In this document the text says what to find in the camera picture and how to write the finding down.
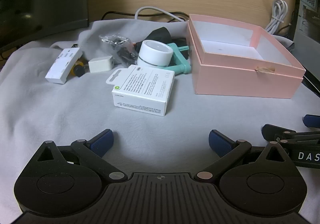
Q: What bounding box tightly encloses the dark monitor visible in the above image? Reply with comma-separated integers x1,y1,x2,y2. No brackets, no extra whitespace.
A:
0,0,89,49

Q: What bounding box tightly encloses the white charger cube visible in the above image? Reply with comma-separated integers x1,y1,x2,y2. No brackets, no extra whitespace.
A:
88,55,114,74

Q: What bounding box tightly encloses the white round device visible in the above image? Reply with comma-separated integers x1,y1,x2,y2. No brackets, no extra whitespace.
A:
137,40,173,68

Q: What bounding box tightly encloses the yellow black small tool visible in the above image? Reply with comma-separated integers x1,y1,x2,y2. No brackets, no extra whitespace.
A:
69,58,88,78

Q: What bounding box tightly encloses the black cable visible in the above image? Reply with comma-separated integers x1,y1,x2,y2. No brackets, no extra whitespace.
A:
101,11,188,21

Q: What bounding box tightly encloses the pink cardboard box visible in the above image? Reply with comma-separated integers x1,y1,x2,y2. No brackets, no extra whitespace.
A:
187,13,306,99

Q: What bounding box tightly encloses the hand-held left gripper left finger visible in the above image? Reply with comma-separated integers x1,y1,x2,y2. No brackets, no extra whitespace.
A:
37,128,127,183

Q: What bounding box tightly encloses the white socket adapter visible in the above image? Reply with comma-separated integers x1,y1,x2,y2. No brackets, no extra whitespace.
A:
45,48,83,85

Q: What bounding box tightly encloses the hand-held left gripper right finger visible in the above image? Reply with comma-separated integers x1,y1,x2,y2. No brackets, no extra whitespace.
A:
196,129,292,183

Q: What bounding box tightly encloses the teal plastic clamp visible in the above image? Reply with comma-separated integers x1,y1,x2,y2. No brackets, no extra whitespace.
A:
167,42,192,75

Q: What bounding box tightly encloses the white printed carton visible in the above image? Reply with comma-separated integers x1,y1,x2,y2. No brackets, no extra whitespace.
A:
106,64,175,116

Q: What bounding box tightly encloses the clear plastic bag of parts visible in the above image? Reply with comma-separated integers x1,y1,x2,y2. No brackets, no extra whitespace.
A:
98,34,138,67

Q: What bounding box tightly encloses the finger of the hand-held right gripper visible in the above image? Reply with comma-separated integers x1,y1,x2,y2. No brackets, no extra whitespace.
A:
262,124,320,144
302,114,320,129

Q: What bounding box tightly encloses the grey cloth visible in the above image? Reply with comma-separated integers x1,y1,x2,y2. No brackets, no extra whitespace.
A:
0,18,320,224

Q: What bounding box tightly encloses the black case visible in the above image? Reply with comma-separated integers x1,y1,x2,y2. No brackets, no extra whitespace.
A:
146,27,173,46

